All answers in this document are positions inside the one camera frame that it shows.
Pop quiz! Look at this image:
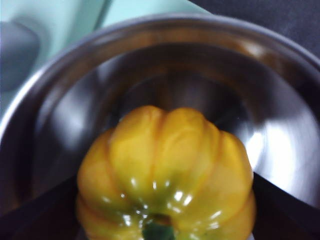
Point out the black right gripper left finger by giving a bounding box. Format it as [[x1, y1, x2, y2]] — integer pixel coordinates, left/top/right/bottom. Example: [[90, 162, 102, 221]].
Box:
[[0, 174, 81, 240]]

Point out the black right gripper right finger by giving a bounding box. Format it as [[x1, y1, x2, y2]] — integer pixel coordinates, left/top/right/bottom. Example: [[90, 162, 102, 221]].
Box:
[[251, 171, 320, 240]]

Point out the yellow pumpkin with green stem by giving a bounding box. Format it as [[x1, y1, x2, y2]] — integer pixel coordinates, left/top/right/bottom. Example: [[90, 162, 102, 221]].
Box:
[[76, 104, 258, 240]]

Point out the mint green griddle cover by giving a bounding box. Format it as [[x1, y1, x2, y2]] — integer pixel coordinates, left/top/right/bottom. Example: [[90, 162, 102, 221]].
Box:
[[0, 0, 113, 121]]

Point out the mint green pot with handle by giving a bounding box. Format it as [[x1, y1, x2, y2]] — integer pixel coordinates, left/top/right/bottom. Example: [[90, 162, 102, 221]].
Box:
[[0, 13, 320, 240]]

